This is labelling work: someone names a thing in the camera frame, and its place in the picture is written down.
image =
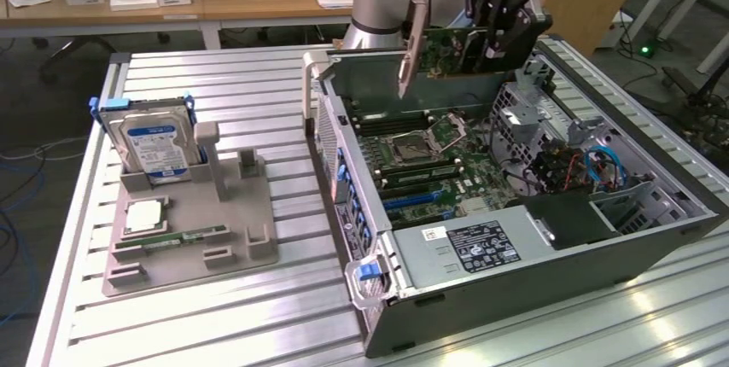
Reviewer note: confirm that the long wooden desk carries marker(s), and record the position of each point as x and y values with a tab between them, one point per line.
45	15

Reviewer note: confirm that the green motherboard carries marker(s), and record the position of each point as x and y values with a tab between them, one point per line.
473	166

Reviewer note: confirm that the black device with green light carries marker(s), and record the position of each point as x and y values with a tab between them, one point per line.
645	49

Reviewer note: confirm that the hard disk in blue caddy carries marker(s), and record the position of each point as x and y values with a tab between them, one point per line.
154	145

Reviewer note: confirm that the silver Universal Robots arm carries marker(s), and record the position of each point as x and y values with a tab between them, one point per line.
375	8

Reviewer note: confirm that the grey plastic parts rack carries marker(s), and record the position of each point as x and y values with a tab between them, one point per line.
184	209

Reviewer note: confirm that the open dark grey PC case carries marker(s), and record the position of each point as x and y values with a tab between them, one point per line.
513	298

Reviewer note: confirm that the blue case latch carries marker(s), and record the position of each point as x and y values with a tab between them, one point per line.
366	274

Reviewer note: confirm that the silver metal disk bay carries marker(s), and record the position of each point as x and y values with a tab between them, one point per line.
523	119

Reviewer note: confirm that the CPU socket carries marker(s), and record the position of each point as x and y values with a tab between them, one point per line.
407	147

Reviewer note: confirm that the white paper slip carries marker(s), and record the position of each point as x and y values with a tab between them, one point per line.
29	1

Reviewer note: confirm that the silver CPU chip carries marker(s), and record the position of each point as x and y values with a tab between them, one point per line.
142	215

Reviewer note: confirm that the graphics card with metal bracket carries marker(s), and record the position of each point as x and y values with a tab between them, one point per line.
443	49

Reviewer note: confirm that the tall wooden cabinet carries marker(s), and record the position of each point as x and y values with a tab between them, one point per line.
598	0

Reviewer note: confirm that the small silver chipset heatsink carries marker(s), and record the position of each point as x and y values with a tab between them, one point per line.
477	206

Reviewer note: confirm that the black office chair base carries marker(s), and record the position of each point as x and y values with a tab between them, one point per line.
99	44

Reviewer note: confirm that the black floor stand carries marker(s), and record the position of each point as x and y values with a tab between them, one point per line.
692	89

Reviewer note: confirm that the grey power supply unit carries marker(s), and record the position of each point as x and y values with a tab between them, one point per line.
433	256

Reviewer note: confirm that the installed RAM stick green label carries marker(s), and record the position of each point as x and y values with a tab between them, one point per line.
418	174

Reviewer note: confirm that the installed RAM stick white label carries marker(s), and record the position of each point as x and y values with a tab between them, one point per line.
375	118

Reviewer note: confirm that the white box with red button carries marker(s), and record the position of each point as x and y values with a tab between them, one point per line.
620	30

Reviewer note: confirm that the open metal socket cover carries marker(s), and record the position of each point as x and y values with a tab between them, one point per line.
447	132

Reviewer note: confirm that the blue expansion slot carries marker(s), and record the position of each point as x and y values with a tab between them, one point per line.
411	200

